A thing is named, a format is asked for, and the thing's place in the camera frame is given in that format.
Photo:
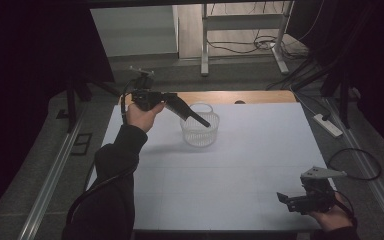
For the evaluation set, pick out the pale wall panel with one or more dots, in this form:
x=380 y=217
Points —
x=133 y=31

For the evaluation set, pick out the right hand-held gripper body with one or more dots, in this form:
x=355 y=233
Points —
x=315 y=196

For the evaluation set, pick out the person's right hand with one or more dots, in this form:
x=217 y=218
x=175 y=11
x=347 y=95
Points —
x=333 y=218

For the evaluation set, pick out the black comb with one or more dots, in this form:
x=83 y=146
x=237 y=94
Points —
x=186 y=111

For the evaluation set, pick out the aluminium floor rail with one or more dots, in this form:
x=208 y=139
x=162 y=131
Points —
x=51 y=180
x=370 y=173

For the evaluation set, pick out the black tripod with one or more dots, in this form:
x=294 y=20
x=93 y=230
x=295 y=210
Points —
x=336 y=86
x=75 y=96

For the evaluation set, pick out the dark curtain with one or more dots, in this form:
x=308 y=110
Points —
x=30 y=46
x=363 y=40

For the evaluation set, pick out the person's left hand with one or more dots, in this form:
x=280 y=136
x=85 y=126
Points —
x=141 y=118

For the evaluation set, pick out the white plastic basket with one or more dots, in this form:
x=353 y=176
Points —
x=200 y=131

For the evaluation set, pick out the white metal stand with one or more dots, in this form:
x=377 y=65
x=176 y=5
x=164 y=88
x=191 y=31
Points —
x=243 y=21

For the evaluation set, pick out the white power strip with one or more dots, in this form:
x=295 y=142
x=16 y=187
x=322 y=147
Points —
x=328 y=126

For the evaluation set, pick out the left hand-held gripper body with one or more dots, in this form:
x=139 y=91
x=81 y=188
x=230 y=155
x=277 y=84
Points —
x=145 y=95

